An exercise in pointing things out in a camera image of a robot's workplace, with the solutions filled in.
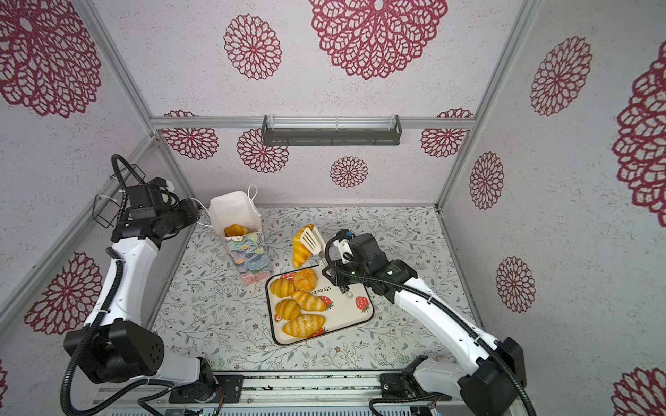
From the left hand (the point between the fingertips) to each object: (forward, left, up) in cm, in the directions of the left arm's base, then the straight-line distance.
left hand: (197, 213), depth 79 cm
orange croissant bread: (-10, -32, -24) cm, 41 cm away
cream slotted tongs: (-10, -36, -4) cm, 37 cm away
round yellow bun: (-13, -24, -24) cm, 37 cm away
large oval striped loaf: (-27, -32, -24) cm, 48 cm away
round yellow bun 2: (-21, -27, -24) cm, 42 cm away
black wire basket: (-3, +22, +6) cm, 23 cm away
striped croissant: (-10, -32, -8) cm, 34 cm away
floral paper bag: (-8, -15, -10) cm, 19 cm away
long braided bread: (+7, -5, -17) cm, 19 cm away
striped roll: (-18, -33, -25) cm, 45 cm away
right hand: (-16, -39, -6) cm, 43 cm away
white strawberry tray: (-21, -44, -28) cm, 56 cm away
